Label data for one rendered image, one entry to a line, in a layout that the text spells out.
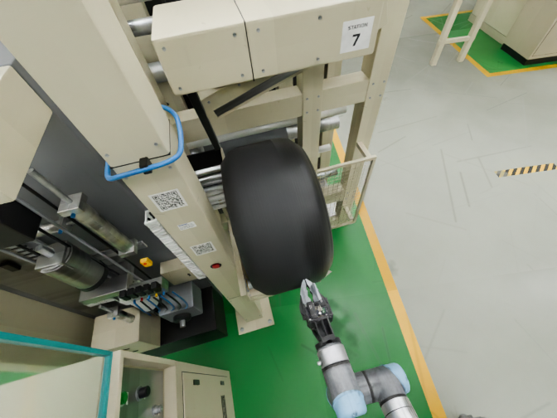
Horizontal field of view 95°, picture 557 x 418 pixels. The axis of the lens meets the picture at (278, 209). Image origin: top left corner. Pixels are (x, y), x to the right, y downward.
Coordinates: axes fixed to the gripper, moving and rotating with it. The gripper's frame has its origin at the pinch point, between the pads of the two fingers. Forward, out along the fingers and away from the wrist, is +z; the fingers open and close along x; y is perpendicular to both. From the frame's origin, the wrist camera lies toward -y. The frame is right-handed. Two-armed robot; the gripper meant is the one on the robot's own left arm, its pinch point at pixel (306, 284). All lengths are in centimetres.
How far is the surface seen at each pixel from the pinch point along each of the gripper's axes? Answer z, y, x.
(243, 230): 10.9, 21.7, 14.7
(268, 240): 6.9, 19.4, 8.5
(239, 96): 57, 39, 5
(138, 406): -17, -14, 60
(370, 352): -6, -121, -41
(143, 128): 15, 56, 27
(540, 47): 249, -68, -401
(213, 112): 57, 35, 16
